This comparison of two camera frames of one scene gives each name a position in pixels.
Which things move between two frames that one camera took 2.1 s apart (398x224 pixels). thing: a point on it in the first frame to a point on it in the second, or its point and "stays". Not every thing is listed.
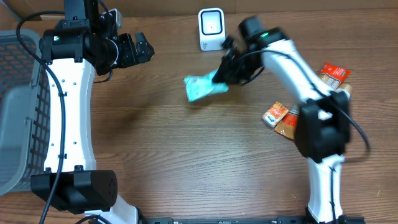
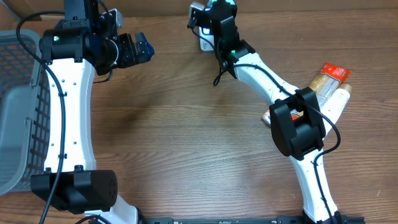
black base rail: (277, 219) stays
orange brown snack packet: (332, 76) stays
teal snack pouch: (199, 86) to (222, 4)
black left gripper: (133, 56) stays
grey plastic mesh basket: (24, 111) stays
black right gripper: (227, 74) to (235, 12)
